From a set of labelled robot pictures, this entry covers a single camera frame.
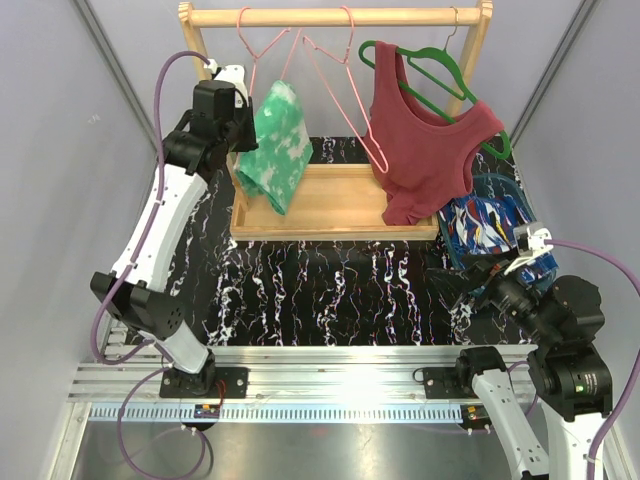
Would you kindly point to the maroon tank top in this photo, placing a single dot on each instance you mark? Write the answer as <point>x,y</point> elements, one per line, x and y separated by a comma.
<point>420,160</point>

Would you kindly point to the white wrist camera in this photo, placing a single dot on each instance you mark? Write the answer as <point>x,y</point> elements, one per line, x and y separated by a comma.
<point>530,244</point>
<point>232,73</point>

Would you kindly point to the teal transparent plastic basin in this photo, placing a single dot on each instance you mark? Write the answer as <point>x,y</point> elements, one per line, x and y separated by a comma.
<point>493,186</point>

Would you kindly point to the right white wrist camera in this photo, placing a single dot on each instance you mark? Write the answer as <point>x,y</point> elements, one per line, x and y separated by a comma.
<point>530,244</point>

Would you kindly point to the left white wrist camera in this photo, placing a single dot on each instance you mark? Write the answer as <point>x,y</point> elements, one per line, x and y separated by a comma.
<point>232,73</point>

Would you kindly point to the green tie-dye trousers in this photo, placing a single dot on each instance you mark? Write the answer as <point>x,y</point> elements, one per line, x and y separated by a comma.
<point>275,169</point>

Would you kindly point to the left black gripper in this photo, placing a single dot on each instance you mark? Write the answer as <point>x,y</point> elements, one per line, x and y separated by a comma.
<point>247,142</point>

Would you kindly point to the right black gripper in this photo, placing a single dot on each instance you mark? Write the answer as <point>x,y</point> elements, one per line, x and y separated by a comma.
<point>488,268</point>

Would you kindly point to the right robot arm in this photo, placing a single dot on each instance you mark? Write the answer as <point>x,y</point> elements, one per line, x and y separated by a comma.
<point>571,380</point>

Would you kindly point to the blue red white trousers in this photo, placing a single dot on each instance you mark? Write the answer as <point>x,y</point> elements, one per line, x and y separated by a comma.
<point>475,225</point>

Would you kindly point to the aluminium mounting rail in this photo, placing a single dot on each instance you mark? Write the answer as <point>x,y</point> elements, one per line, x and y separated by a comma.
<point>280,385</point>

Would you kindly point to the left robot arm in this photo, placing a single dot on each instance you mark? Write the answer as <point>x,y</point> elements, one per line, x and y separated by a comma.
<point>219,122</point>

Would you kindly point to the wooden clothes rack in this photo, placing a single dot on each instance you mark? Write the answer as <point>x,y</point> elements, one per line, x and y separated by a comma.
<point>334,201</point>

